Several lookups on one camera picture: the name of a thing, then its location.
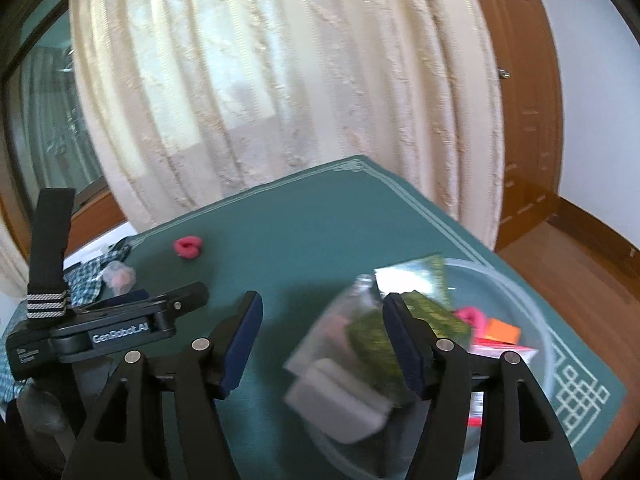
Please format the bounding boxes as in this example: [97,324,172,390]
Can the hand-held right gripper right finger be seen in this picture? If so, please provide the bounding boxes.
[382,292,581,480]

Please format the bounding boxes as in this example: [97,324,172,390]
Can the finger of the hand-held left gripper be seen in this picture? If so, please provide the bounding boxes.
[150,281,210,337]
[75,287,152,317]

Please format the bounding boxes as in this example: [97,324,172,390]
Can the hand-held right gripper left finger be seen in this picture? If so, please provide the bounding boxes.
[62,290,264,480]

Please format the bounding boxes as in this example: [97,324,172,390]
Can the dark green box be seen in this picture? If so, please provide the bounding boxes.
[347,255,473,396]

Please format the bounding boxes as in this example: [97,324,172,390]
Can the pink foam curler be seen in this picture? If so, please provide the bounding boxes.
[454,306,487,333]
[173,236,203,260]

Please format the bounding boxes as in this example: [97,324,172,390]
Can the clear plastic bag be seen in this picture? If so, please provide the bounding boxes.
[287,274,386,376]

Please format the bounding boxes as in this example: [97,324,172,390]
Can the white and red packet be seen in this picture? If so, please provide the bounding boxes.
[467,337,541,428]

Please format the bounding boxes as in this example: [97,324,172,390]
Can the white sponge block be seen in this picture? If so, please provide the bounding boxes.
[284,357,391,445]

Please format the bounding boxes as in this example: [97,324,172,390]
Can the orange block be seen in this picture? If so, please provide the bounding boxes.
[482,317,522,346]

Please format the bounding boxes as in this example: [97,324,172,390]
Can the clear plastic container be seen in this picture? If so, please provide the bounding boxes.
[300,257,557,480]

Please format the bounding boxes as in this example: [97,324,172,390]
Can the white mesh bag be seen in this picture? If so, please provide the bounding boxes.
[100,260,137,293]

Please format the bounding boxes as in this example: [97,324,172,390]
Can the blue plaid cloth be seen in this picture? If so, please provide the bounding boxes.
[0,242,133,403]

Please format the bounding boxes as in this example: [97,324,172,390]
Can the green table mat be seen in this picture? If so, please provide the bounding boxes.
[65,155,628,480]

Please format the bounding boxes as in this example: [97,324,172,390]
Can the wood framed window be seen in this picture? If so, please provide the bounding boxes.
[0,0,128,246]

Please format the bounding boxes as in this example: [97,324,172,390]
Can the cream patterned curtain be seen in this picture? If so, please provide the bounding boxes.
[67,0,506,253]

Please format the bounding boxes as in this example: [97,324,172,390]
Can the wooden door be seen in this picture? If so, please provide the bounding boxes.
[462,0,566,253]

